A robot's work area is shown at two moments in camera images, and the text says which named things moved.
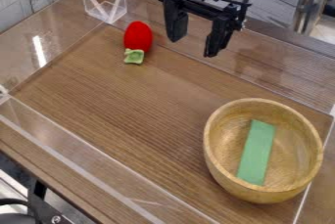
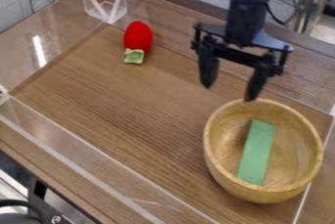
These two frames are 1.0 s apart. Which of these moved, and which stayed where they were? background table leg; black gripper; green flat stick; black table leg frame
Moved: black gripper
Stayed: black table leg frame; background table leg; green flat stick
